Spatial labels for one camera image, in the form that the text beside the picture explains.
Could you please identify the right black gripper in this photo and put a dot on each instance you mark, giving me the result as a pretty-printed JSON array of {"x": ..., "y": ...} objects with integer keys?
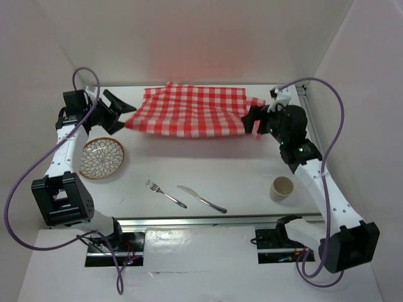
[{"x": 255, "y": 112}]

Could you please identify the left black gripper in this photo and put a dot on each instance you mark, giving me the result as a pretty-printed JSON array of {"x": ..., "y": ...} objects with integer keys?
[{"x": 119, "y": 107}]

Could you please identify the floral ceramic plate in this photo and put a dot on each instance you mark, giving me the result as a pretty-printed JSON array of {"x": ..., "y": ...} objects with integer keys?
[{"x": 101, "y": 158}]

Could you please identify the red white checkered cloth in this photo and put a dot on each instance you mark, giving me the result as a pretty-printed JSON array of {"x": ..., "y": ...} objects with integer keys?
[{"x": 186, "y": 111}]

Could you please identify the beige paper cup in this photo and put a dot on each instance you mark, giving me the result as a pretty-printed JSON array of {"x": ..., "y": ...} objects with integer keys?
[{"x": 281, "y": 188}]

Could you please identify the silver table knife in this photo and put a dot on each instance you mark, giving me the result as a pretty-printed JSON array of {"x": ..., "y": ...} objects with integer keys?
[{"x": 198, "y": 197}]

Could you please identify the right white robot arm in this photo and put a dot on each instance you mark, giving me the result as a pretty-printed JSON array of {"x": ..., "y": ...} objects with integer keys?
[{"x": 348, "y": 241}]

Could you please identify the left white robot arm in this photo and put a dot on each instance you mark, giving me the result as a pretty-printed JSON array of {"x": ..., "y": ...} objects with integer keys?
[{"x": 61, "y": 196}]

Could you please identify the silver fork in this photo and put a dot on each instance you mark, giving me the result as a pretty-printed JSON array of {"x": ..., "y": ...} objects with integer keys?
[{"x": 155, "y": 188}]

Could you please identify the right side aluminium rail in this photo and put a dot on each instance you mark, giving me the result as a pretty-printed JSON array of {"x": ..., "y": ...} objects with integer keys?
[{"x": 312, "y": 129}]

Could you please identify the aluminium rail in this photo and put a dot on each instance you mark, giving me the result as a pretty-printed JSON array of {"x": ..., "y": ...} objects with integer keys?
[
  {"x": 312, "y": 129},
  {"x": 189, "y": 221}
]

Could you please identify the front aluminium rail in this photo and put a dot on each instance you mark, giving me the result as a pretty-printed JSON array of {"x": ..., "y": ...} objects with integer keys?
[{"x": 189, "y": 221}]

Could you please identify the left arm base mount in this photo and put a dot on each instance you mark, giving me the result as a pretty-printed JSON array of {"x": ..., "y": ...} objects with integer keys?
[{"x": 128, "y": 251}]

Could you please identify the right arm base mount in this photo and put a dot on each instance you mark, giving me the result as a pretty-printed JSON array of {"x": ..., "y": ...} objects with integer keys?
[{"x": 274, "y": 246}]

